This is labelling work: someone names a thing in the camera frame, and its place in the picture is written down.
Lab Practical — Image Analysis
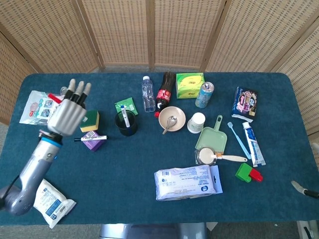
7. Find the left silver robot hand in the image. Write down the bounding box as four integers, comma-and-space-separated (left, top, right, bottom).
46, 78, 92, 137

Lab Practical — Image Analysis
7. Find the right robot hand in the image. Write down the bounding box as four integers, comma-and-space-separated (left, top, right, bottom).
291, 180, 319, 200

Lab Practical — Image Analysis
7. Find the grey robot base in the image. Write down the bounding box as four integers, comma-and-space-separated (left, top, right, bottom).
99, 223, 208, 239

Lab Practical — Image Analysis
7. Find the black capped white marker pen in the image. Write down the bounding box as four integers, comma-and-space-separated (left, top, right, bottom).
73, 135, 109, 143

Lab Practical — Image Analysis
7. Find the black cup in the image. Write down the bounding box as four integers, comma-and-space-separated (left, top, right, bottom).
114, 111, 139, 137

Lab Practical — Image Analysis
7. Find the blue white marker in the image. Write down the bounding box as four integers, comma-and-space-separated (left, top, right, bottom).
120, 104, 132, 128

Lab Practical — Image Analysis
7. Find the yellow and green sponge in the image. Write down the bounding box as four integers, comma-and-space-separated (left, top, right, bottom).
79, 109, 101, 133

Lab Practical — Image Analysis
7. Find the light blue plastic package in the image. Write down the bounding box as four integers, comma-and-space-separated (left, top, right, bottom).
19, 90, 64, 125

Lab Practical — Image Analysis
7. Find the purple box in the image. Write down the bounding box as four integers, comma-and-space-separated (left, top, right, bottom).
81, 130, 105, 153

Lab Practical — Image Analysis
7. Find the red block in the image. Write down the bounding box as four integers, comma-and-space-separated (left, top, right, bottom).
249, 168, 264, 183

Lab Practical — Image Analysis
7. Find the green flat packet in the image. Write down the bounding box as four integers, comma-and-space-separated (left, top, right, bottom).
114, 97, 139, 117

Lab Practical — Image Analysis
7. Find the green block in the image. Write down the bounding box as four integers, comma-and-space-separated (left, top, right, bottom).
235, 162, 253, 184

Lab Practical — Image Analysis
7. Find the white and blue toothpaste tube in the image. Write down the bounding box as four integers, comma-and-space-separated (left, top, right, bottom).
242, 121, 267, 168

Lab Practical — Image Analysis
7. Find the light blue toothbrush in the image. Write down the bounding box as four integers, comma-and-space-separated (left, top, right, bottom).
227, 121, 252, 160

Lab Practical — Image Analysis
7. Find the clear plastic water bottle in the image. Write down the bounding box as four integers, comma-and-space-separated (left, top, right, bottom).
142, 76, 157, 114

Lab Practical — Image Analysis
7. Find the small white wipes packet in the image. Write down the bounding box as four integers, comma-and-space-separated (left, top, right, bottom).
32, 178, 77, 230

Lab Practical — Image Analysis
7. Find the cola bottle with red cap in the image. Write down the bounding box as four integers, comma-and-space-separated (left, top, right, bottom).
154, 71, 176, 119

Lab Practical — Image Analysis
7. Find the wicker folding screen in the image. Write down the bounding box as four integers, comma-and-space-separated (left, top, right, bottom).
0, 0, 319, 136

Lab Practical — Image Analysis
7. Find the metal spoon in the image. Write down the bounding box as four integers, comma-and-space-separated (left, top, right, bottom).
162, 116, 178, 135

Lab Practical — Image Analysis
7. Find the light green dustpan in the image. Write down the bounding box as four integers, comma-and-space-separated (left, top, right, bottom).
195, 115, 228, 153

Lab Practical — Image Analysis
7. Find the dark blue sanitary pad pack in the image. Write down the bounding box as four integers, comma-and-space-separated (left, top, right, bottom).
231, 86, 259, 123

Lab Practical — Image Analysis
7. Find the beige bowl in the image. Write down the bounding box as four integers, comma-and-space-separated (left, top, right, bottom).
159, 106, 187, 133

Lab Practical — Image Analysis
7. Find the steel scouring pad in bag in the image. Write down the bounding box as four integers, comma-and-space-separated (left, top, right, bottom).
194, 148, 218, 167

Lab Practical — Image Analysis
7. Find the large white wet wipes pack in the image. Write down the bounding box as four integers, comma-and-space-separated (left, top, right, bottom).
154, 164, 224, 202

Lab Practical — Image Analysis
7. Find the green tissue pack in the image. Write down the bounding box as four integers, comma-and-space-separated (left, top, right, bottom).
175, 72, 206, 100

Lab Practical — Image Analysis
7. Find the light blue drink can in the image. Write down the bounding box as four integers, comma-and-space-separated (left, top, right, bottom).
194, 81, 215, 109

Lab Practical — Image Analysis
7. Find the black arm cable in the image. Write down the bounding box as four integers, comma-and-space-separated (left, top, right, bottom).
0, 175, 20, 210

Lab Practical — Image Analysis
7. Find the beige handled brush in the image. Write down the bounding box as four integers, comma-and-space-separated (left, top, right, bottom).
199, 147, 248, 167

